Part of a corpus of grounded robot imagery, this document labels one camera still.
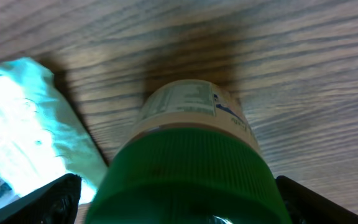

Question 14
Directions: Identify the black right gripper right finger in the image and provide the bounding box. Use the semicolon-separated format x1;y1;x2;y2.
275;175;358;224

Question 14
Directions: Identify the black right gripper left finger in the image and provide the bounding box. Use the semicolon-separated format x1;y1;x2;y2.
0;174;81;224

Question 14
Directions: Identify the green lidded jar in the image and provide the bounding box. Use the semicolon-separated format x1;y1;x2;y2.
86;80;291;223

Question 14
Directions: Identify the teal snack pouch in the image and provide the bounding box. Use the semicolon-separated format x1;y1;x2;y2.
0;58;107;208

